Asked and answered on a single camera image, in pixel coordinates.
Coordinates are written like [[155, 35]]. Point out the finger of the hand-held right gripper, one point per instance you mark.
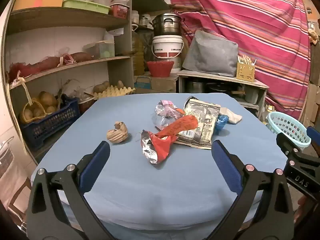
[[287, 143], [313, 136]]

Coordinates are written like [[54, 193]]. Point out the grey wooden cabinet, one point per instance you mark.
[[222, 78]]

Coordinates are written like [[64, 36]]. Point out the white plastic bucket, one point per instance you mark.
[[167, 43]]

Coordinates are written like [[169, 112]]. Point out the yellow oil bottle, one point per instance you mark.
[[138, 52]]

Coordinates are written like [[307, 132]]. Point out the grey cloth cover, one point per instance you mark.
[[212, 52]]

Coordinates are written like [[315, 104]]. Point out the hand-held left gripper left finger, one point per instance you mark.
[[96, 163]]

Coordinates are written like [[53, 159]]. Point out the clear plastic container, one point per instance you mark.
[[100, 50]]

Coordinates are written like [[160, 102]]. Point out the red striped cloth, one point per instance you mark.
[[250, 17]]

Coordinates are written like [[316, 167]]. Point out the light blue plastic basket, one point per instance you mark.
[[282, 122]]

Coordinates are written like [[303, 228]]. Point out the small red plastic basket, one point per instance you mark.
[[119, 11]]

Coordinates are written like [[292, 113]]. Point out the red mesh bag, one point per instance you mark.
[[17, 71]]

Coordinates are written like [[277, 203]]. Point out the person's right hand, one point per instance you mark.
[[303, 208]]

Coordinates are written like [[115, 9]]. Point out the white jar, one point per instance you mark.
[[135, 17]]

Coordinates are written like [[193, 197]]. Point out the yellow utensil holder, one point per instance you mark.
[[245, 72]]

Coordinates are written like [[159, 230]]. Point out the yellow egg tray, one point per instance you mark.
[[115, 92]]

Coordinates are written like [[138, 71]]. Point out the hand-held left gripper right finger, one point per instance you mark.
[[225, 165]]

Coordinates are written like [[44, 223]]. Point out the blue plastic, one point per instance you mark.
[[221, 122]]

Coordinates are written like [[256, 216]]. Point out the blue plastic crate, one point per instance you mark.
[[50, 127]]

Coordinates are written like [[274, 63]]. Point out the cardboard box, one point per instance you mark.
[[160, 83]]

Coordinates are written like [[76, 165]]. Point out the white container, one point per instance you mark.
[[252, 95]]

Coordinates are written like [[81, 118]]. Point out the stack of cardboard boxes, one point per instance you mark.
[[311, 100]]

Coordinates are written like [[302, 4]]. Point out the black white snack packet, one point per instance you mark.
[[203, 113]]

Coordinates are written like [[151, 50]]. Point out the white tissue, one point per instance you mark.
[[232, 116]]

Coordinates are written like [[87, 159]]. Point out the red foil wrapper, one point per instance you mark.
[[180, 127]]

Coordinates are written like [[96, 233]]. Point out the brown paper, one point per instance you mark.
[[117, 133]]

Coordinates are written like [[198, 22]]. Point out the silver pink wrapper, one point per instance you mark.
[[162, 117]]

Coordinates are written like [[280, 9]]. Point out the steel cooking pot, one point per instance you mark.
[[166, 25]]

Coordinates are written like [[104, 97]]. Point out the orange plastic tray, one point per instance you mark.
[[37, 2]]

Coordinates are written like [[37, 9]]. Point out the wooden shelf unit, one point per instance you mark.
[[62, 20]]

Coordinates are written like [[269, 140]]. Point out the sweet potato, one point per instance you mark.
[[82, 56], [47, 63]]

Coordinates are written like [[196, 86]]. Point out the large potato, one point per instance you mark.
[[46, 98]]

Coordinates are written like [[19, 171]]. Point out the steel pot in cabinet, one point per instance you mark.
[[195, 87]]

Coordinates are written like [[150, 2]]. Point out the green plastic tray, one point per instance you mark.
[[85, 6]]

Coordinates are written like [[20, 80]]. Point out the red woven bowl basket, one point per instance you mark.
[[160, 68]]

